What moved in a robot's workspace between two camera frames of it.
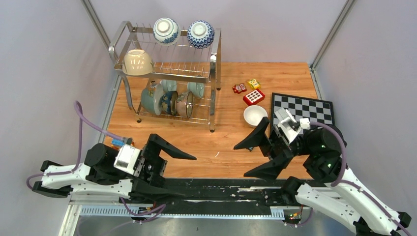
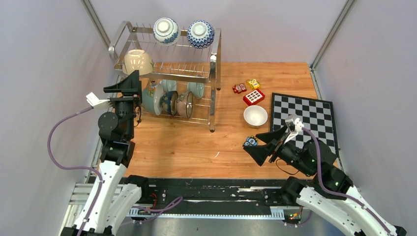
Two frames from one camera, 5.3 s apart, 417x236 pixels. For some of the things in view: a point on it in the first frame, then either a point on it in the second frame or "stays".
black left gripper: x=151 y=167 → x=130 y=84
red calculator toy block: x=253 y=97 stays
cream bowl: x=253 y=115 stays
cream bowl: x=137 y=62 stays
